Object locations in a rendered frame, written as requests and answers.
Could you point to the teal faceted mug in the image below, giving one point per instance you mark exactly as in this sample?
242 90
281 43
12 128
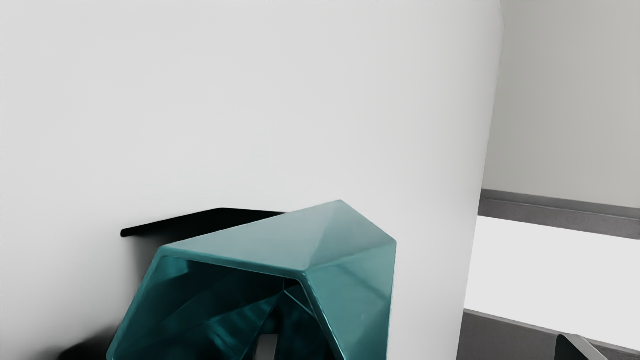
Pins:
345 280

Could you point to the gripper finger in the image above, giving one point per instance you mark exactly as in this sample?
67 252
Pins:
575 350

